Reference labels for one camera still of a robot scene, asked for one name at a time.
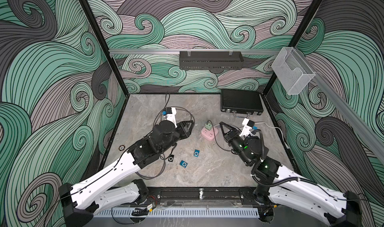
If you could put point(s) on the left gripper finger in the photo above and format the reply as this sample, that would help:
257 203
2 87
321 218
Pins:
188 125
188 131

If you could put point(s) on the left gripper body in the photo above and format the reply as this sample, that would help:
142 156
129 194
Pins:
178 133

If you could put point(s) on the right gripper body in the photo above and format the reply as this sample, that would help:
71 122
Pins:
235 140

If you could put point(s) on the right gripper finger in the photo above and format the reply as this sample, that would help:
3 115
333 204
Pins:
235 126
225 128

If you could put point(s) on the green charger adapter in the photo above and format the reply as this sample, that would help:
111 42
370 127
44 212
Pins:
208 126

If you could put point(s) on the black mp3 player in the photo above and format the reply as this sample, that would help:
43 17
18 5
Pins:
171 158

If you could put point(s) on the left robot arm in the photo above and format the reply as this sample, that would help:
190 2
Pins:
83 200

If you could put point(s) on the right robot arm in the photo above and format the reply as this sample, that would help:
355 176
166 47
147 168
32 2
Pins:
277 185

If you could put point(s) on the pink power strip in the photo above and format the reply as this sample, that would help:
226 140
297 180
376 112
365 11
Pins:
209 134

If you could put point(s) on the blue mp3 player far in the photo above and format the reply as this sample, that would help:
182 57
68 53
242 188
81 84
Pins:
196 153

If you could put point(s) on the blue mp3 player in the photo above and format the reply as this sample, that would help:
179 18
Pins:
196 153
183 164

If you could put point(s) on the black hard case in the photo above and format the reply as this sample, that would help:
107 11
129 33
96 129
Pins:
241 102

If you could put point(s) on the blue mp3 player near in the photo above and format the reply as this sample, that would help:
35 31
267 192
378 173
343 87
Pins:
183 164

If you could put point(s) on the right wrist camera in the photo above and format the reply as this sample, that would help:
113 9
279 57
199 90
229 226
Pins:
248 127

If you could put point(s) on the black wall shelf tray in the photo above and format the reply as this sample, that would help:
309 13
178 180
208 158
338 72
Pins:
214 61

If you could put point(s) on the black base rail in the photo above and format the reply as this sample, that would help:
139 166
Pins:
201 193

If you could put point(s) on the clear acrylic wall holder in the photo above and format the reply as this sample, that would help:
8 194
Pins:
293 70

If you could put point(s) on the aluminium rail back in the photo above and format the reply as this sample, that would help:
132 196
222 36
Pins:
153 51

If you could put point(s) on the aluminium rail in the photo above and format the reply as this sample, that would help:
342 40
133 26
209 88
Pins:
335 87
153 51

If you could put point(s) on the aluminium rail right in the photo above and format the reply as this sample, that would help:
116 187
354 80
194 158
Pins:
335 87

